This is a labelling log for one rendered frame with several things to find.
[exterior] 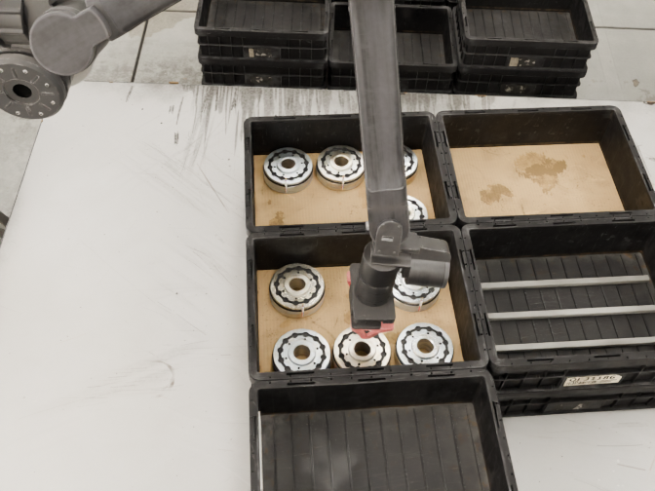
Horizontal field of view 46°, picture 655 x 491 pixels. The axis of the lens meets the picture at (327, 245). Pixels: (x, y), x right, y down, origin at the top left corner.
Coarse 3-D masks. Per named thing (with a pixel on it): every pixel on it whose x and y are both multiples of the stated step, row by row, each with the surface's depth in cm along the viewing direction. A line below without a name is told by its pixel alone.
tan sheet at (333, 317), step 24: (264, 288) 147; (336, 288) 148; (264, 312) 144; (336, 312) 145; (408, 312) 145; (432, 312) 145; (264, 336) 141; (336, 336) 142; (456, 336) 142; (264, 360) 138; (456, 360) 140
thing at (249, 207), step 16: (416, 112) 162; (432, 128) 160; (448, 192) 150; (448, 208) 147; (304, 224) 144; (320, 224) 144; (336, 224) 144; (352, 224) 145; (416, 224) 145; (432, 224) 145
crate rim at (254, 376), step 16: (448, 224) 145; (256, 240) 142; (464, 256) 141; (464, 272) 139; (480, 320) 133; (480, 336) 131; (256, 352) 128; (480, 352) 129; (256, 368) 126; (336, 368) 127; (352, 368) 127; (368, 368) 127; (384, 368) 127; (400, 368) 127; (416, 368) 127; (432, 368) 127; (448, 368) 127; (464, 368) 128; (480, 368) 128
